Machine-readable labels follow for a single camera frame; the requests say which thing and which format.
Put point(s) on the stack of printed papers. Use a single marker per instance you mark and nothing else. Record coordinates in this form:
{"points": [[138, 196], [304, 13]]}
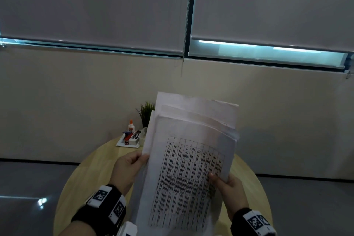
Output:
{"points": [[179, 177]]}

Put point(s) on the person's right hand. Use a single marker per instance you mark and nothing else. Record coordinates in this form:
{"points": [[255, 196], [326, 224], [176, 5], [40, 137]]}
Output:
{"points": [[233, 197]]}

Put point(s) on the white box black label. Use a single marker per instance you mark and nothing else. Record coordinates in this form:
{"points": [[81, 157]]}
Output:
{"points": [[134, 137]]}

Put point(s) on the green potted plant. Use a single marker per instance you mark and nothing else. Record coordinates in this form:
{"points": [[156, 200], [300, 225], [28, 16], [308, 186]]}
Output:
{"points": [[146, 112]]}

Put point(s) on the person's left hand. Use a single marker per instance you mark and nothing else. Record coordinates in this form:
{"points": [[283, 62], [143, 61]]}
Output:
{"points": [[124, 172]]}

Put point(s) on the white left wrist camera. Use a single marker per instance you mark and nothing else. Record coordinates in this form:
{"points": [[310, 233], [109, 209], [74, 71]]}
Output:
{"points": [[127, 229]]}

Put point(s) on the white glue bottle orange cap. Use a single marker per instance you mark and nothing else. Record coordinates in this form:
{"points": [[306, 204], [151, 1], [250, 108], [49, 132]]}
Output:
{"points": [[131, 127]]}

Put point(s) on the small blue tool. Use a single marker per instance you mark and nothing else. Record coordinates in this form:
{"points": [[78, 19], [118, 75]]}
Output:
{"points": [[127, 132]]}

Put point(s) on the window with black frame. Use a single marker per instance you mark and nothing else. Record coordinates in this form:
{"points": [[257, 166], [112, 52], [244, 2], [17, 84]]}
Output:
{"points": [[262, 53]]}

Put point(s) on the round wooden table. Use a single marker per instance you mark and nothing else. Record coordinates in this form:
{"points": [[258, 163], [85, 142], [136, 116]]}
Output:
{"points": [[88, 172]]}

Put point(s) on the red stapler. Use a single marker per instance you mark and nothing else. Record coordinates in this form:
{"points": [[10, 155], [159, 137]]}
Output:
{"points": [[127, 139]]}

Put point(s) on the white tray with stapler items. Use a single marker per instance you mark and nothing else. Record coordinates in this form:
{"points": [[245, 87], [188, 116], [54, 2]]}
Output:
{"points": [[120, 144]]}

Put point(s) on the black left wrist band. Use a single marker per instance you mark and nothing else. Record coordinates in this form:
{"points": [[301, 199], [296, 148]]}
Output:
{"points": [[94, 216]]}

